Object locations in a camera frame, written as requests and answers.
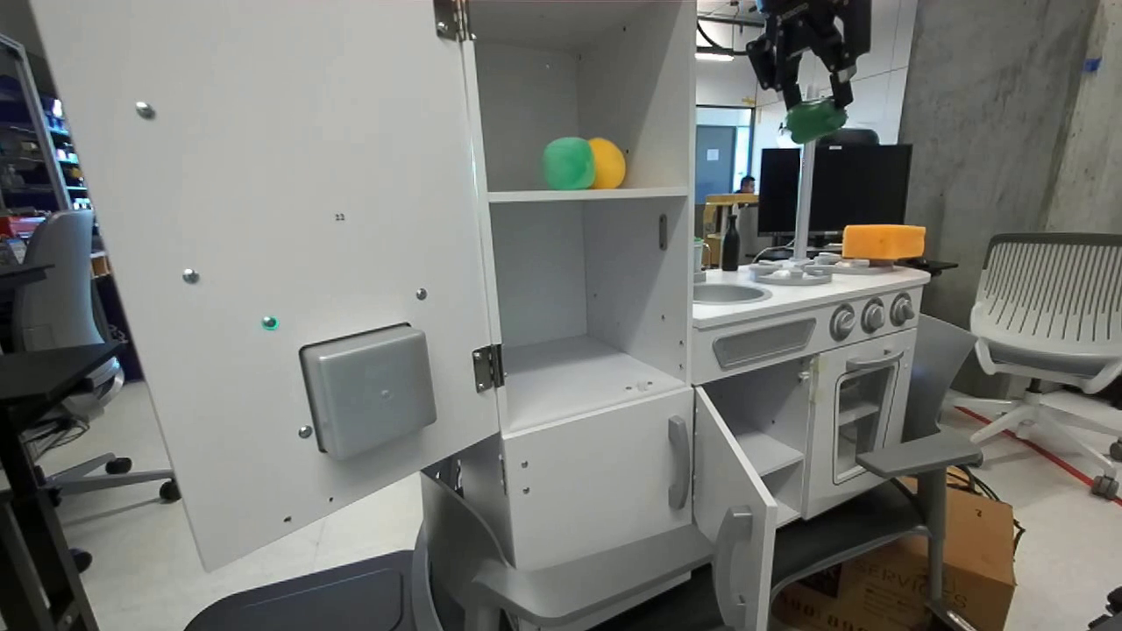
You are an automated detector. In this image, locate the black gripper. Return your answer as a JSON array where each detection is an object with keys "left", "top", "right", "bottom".
[{"left": 746, "top": 0, "right": 872, "bottom": 116}]

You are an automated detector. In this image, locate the green ball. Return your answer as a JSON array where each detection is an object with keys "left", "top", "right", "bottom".
[{"left": 539, "top": 132, "right": 595, "bottom": 192}]

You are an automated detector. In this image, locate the tall white cupboard door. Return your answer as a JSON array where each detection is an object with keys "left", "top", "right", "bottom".
[{"left": 29, "top": 0, "right": 505, "bottom": 575}]

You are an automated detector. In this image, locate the black computer monitor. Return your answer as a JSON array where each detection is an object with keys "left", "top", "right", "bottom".
[{"left": 758, "top": 141, "right": 916, "bottom": 239}]

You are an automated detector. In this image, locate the grey metal pole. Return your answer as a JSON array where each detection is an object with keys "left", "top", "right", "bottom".
[{"left": 796, "top": 138, "right": 820, "bottom": 270}]

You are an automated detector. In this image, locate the orange sponge block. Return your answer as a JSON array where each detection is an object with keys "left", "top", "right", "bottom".
[{"left": 843, "top": 222, "right": 929, "bottom": 267}]

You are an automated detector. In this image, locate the dark bottle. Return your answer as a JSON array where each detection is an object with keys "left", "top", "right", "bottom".
[{"left": 717, "top": 208, "right": 744, "bottom": 272}]

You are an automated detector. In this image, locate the grey stove burner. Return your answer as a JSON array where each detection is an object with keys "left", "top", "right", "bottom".
[{"left": 751, "top": 257, "right": 838, "bottom": 288}]

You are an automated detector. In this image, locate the yellow ball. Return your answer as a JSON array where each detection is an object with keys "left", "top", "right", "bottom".
[{"left": 584, "top": 132, "right": 632, "bottom": 192}]

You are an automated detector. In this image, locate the silver sink basin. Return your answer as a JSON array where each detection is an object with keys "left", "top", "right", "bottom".
[{"left": 694, "top": 277, "right": 779, "bottom": 308}]

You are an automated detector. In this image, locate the grey mesh office chair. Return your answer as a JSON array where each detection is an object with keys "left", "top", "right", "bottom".
[{"left": 963, "top": 229, "right": 1122, "bottom": 501}]

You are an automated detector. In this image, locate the white oven door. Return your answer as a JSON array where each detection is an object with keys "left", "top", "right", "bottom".
[{"left": 818, "top": 336, "right": 920, "bottom": 505}]

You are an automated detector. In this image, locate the metal door hinge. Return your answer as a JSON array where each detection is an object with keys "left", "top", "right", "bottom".
[
  {"left": 432, "top": 0, "right": 477, "bottom": 44},
  {"left": 470, "top": 339, "right": 509, "bottom": 397}
]

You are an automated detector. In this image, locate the grey metal stand table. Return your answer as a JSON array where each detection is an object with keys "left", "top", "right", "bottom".
[{"left": 857, "top": 430, "right": 986, "bottom": 623}]

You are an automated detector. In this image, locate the narrow white cabinet door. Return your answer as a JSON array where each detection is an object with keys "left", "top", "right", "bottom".
[{"left": 694, "top": 383, "right": 782, "bottom": 631}]

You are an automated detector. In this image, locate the white toy kitchen unit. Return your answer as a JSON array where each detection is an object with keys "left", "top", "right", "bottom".
[{"left": 418, "top": 0, "right": 940, "bottom": 631}]

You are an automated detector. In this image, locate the wide white cabinet door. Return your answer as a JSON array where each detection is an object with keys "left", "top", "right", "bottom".
[{"left": 500, "top": 390, "right": 694, "bottom": 572}]

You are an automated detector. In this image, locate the brown cardboard box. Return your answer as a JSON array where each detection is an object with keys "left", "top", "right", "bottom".
[{"left": 775, "top": 482, "right": 1015, "bottom": 631}]

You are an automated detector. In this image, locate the dark round seat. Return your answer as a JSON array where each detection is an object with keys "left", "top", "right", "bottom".
[{"left": 186, "top": 547, "right": 418, "bottom": 631}]

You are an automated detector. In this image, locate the storage shelf with items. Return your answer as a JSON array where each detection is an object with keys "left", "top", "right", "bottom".
[{"left": 0, "top": 30, "right": 118, "bottom": 283}]

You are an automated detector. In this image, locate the grey padded office chair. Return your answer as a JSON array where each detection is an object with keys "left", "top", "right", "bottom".
[{"left": 0, "top": 208, "right": 189, "bottom": 505}]

